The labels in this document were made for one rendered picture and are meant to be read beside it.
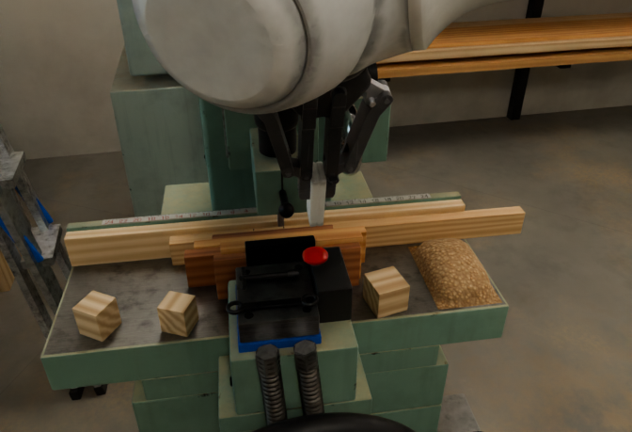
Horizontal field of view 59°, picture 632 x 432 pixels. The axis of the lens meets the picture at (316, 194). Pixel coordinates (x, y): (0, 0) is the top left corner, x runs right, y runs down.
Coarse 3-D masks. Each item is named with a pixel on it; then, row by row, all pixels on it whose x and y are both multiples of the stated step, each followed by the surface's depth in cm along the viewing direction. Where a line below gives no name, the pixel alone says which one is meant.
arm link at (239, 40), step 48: (144, 0) 19; (192, 0) 19; (240, 0) 18; (288, 0) 18; (336, 0) 19; (384, 0) 21; (432, 0) 22; (480, 0) 23; (192, 48) 20; (240, 48) 19; (288, 48) 19; (336, 48) 20; (384, 48) 24; (240, 96) 21; (288, 96) 21
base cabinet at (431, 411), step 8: (408, 408) 83; (416, 408) 83; (424, 408) 83; (432, 408) 84; (440, 408) 84; (384, 416) 83; (392, 416) 83; (400, 416) 83; (408, 416) 84; (416, 416) 84; (424, 416) 84; (432, 416) 85; (408, 424) 85; (416, 424) 85; (424, 424) 85; (432, 424) 86
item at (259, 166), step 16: (256, 128) 82; (256, 144) 78; (256, 160) 74; (272, 160) 74; (256, 176) 72; (272, 176) 72; (256, 192) 73; (272, 192) 73; (288, 192) 74; (272, 208) 74; (304, 208) 75
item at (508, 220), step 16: (496, 208) 88; (512, 208) 88; (336, 224) 84; (352, 224) 84; (368, 224) 84; (384, 224) 84; (400, 224) 84; (416, 224) 85; (432, 224) 85; (448, 224) 86; (464, 224) 86; (480, 224) 86; (496, 224) 87; (512, 224) 88; (176, 240) 80; (192, 240) 80; (368, 240) 85; (384, 240) 85; (400, 240) 86; (416, 240) 86; (176, 256) 81
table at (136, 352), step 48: (96, 288) 78; (144, 288) 78; (192, 288) 78; (48, 336) 70; (144, 336) 70; (192, 336) 70; (384, 336) 74; (432, 336) 75; (480, 336) 77; (96, 384) 70
